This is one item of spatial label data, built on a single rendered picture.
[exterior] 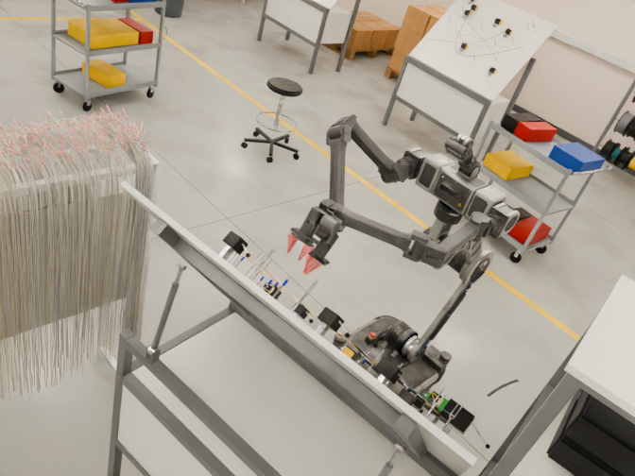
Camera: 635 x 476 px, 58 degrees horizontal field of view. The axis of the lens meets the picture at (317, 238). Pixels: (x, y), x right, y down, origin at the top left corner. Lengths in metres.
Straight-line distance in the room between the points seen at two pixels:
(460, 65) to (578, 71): 2.80
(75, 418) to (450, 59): 5.17
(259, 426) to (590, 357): 1.27
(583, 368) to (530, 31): 5.63
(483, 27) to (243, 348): 5.15
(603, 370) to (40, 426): 2.55
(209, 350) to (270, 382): 0.29
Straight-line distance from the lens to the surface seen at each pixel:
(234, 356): 2.42
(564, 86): 9.13
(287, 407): 2.30
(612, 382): 1.34
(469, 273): 3.23
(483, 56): 6.63
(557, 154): 5.06
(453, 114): 6.51
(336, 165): 2.37
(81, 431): 3.14
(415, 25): 8.54
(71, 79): 6.02
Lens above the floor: 2.58
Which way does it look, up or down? 34 degrees down
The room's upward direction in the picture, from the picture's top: 18 degrees clockwise
